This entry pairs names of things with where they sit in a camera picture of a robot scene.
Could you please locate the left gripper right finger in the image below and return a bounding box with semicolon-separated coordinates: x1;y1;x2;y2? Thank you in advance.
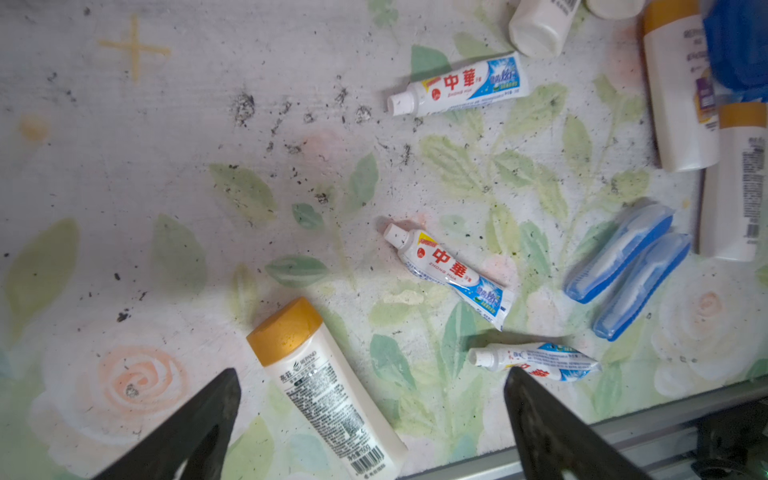
504;367;649;479

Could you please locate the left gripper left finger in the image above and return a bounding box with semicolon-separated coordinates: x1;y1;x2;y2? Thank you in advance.
96;368;241;479

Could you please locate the toothpaste tube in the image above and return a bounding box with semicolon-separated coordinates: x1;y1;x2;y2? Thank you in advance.
387;53;531;117
467;342;601;382
383;223;516;331

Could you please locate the blue toothbrush case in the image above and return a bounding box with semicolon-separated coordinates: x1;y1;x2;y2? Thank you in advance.
564;203;674;304
593;233;692;341

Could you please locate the white bottle near front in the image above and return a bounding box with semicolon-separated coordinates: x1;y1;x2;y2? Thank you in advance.
246;297;408;479

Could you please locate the blue lid lower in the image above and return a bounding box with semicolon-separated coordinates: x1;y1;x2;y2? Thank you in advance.
704;0;767;103

